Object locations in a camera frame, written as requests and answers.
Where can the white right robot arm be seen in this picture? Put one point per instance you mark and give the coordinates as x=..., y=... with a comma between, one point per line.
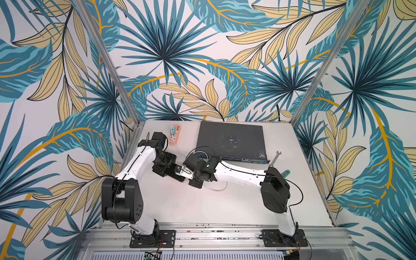
x=274, y=189

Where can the aluminium corner post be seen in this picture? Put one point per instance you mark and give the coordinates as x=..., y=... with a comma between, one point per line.
x=93, y=30
x=356, y=13

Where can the mint green charger plug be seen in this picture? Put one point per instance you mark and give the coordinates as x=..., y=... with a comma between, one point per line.
x=173, y=130

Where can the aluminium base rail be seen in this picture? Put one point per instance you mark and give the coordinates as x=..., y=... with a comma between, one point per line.
x=217, y=242

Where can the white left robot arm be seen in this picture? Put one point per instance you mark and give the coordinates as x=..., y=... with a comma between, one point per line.
x=122, y=202

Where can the silver open-end wrench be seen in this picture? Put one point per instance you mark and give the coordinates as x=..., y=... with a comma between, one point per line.
x=272, y=163

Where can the black smartphone pink case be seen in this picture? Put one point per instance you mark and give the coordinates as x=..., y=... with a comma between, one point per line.
x=173, y=174

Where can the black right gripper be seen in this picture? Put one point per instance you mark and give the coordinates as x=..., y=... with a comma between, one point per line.
x=192, y=167

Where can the aluminium left corner post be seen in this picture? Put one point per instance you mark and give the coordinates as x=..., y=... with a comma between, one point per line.
x=93, y=30

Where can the dark grey network switch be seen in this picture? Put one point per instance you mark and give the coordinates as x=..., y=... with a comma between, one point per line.
x=232, y=142

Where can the teal handled tool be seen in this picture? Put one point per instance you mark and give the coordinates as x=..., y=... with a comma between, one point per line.
x=285, y=173

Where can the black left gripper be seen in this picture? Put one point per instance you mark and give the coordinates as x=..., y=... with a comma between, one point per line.
x=160, y=170

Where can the aluminium right corner post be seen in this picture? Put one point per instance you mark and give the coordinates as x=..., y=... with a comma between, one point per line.
x=356, y=13

